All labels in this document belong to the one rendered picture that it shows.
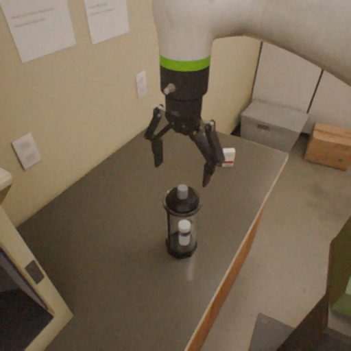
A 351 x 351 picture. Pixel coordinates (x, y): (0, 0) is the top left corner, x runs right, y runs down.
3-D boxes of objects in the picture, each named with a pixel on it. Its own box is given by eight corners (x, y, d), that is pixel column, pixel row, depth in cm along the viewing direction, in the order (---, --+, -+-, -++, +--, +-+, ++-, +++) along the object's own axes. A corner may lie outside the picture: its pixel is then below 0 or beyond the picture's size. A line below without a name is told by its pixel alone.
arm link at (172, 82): (221, 57, 50) (178, 49, 54) (190, 78, 43) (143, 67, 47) (216, 88, 54) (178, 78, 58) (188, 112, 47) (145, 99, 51)
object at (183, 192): (159, 208, 74) (158, 191, 70) (176, 188, 80) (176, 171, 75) (188, 222, 71) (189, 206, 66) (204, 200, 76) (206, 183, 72)
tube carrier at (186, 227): (158, 248, 87) (154, 203, 72) (175, 225, 94) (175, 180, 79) (187, 264, 83) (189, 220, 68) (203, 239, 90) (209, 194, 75)
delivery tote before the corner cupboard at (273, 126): (235, 140, 297) (239, 113, 275) (249, 124, 322) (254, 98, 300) (290, 159, 273) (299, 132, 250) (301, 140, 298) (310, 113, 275)
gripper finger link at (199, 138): (188, 117, 58) (193, 114, 57) (216, 159, 61) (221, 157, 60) (179, 125, 56) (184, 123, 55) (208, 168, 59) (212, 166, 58)
